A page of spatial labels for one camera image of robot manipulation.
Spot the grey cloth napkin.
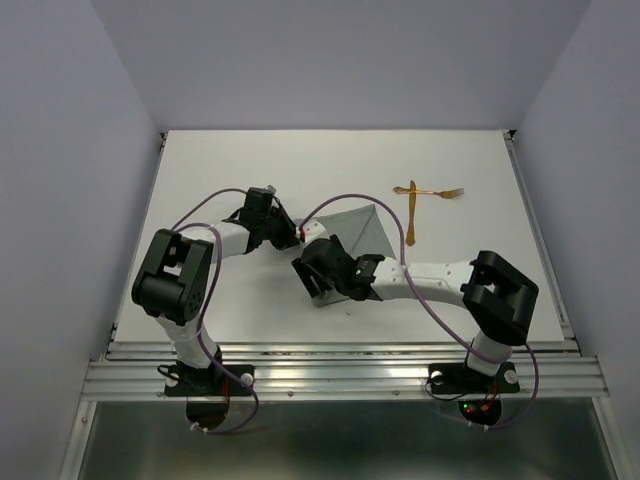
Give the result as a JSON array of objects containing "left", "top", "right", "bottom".
[{"left": 311, "top": 205, "right": 395, "bottom": 308}]

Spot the gold knife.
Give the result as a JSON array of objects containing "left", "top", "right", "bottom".
[{"left": 406, "top": 180, "right": 417, "bottom": 246}]

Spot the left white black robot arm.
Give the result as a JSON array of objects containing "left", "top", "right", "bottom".
[{"left": 131, "top": 186, "right": 299, "bottom": 397}]

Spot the aluminium front rail frame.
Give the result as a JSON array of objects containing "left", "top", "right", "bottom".
[{"left": 60, "top": 330, "right": 634, "bottom": 479}]

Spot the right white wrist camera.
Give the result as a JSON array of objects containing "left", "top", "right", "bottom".
[{"left": 298, "top": 218, "right": 330, "bottom": 246}]

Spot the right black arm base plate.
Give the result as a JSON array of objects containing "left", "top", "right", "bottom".
[{"left": 427, "top": 362, "right": 520, "bottom": 396}]

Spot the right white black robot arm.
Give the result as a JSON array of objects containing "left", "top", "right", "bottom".
[{"left": 292, "top": 235, "right": 539, "bottom": 390}]

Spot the gold fork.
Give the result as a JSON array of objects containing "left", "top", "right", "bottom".
[{"left": 392, "top": 186, "right": 465, "bottom": 200}]

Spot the aluminium right side rail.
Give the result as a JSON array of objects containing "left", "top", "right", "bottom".
[{"left": 502, "top": 130, "right": 581, "bottom": 354}]

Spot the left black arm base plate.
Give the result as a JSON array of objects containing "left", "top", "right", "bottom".
[{"left": 156, "top": 362, "right": 251, "bottom": 398}]

